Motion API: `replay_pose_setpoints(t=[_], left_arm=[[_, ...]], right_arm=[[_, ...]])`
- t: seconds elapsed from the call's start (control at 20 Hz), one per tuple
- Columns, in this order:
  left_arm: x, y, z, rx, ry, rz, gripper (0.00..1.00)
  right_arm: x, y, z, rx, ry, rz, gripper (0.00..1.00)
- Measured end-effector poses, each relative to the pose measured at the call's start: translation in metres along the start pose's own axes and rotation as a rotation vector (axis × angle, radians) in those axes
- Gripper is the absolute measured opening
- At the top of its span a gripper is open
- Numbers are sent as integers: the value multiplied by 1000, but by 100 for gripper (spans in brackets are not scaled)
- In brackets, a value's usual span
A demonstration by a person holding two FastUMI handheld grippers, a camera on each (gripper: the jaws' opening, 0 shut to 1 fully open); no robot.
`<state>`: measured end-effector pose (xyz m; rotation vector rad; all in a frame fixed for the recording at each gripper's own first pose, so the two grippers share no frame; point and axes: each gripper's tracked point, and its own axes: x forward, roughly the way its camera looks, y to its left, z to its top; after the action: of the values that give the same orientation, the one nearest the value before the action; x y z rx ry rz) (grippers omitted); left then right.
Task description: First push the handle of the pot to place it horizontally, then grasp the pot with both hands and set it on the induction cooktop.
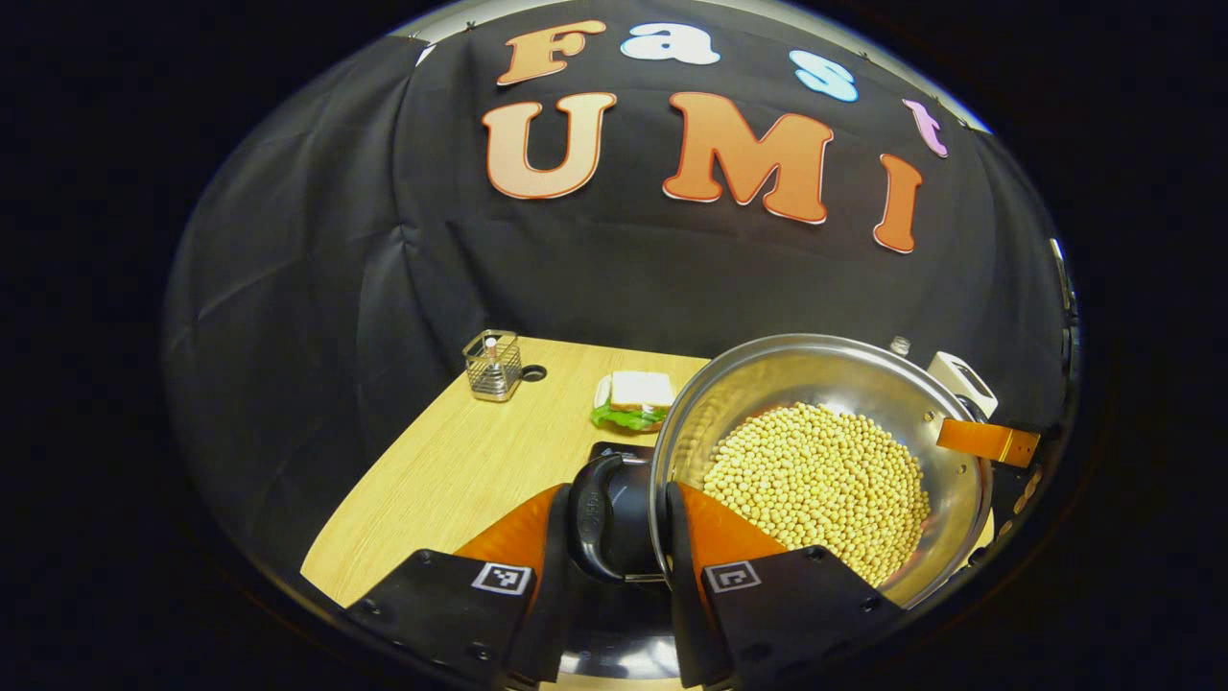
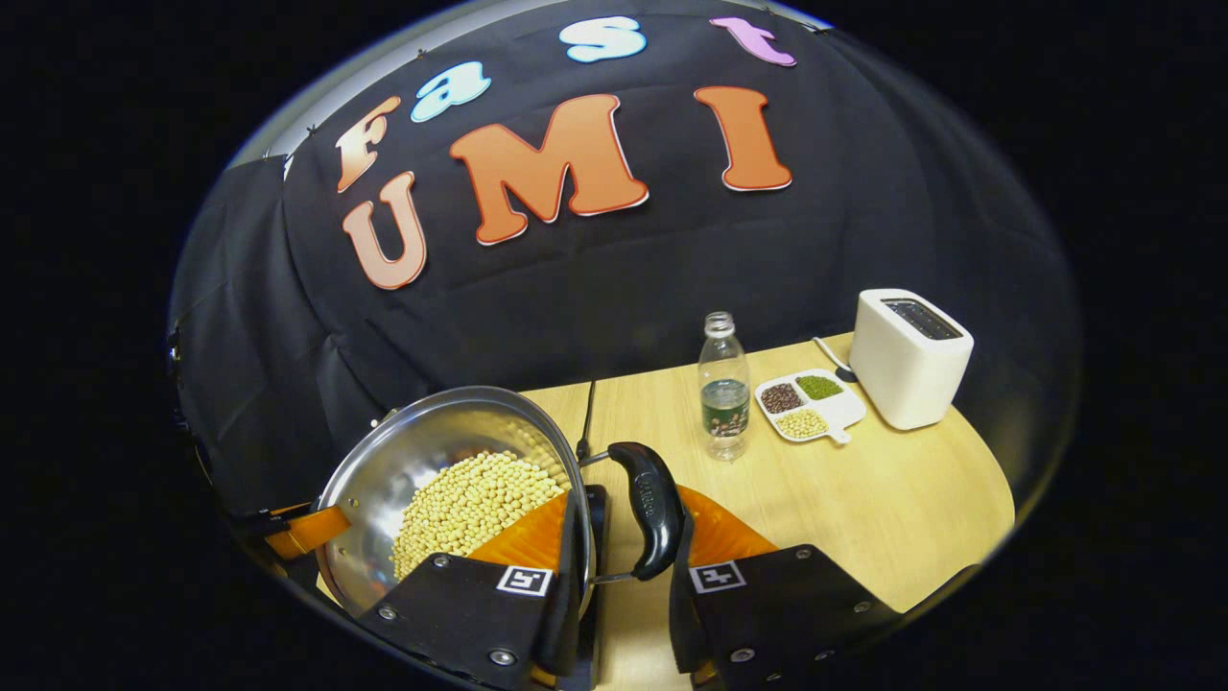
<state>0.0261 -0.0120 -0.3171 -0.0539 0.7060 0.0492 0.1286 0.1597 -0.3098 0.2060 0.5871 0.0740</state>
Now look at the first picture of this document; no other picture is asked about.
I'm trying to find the white cube appliance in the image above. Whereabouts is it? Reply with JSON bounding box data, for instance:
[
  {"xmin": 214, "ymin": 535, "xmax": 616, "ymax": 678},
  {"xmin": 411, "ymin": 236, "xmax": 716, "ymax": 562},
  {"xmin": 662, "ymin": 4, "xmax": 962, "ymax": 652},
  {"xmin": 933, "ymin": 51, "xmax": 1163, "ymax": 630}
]
[{"xmin": 926, "ymin": 351, "xmax": 999, "ymax": 421}]

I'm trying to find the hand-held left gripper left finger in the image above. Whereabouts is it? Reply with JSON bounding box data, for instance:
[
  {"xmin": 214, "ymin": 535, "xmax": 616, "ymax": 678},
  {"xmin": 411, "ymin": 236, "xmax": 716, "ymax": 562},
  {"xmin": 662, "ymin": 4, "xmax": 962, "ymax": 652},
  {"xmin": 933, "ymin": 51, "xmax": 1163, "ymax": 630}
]
[{"xmin": 345, "ymin": 483, "xmax": 577, "ymax": 687}]

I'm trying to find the small wire mesh basket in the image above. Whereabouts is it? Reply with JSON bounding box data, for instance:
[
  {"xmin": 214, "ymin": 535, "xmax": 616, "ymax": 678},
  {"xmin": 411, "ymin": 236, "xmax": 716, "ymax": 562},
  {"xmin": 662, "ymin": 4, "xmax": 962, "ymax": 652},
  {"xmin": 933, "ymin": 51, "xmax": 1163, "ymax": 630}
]
[{"xmin": 462, "ymin": 330, "xmax": 524, "ymax": 402}]

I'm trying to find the stainless steel pot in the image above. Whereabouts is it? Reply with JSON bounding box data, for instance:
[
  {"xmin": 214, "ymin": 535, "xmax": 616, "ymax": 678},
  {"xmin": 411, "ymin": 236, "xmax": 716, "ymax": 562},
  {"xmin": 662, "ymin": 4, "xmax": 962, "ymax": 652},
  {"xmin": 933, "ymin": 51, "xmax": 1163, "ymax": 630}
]
[{"xmin": 566, "ymin": 333, "xmax": 994, "ymax": 615}]

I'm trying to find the black backdrop cloth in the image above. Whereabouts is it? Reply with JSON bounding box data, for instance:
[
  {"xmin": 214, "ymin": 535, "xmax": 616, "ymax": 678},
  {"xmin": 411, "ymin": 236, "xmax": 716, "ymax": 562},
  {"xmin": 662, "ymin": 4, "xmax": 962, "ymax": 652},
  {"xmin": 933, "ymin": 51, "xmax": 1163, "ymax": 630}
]
[{"xmin": 163, "ymin": 19, "xmax": 1080, "ymax": 577}]

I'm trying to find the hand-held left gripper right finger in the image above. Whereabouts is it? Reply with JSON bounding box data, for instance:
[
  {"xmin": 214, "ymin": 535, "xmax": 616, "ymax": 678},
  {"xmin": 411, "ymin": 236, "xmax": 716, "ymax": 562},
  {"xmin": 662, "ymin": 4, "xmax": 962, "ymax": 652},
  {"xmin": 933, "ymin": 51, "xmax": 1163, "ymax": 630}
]
[{"xmin": 665, "ymin": 480, "xmax": 908, "ymax": 690}]

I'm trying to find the sandwich with lettuce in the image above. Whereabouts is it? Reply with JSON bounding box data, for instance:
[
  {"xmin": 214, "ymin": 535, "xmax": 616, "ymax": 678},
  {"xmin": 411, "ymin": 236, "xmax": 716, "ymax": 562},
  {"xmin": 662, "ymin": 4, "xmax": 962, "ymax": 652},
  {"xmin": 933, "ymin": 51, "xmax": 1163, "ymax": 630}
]
[{"xmin": 590, "ymin": 371, "xmax": 675, "ymax": 433}]

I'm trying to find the pile of yellow soybeans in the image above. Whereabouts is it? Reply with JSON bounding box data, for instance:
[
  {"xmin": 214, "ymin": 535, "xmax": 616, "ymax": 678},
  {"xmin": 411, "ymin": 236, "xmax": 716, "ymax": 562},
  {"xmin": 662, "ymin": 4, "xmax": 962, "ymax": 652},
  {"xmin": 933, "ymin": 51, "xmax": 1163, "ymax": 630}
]
[{"xmin": 703, "ymin": 401, "xmax": 932, "ymax": 588}]

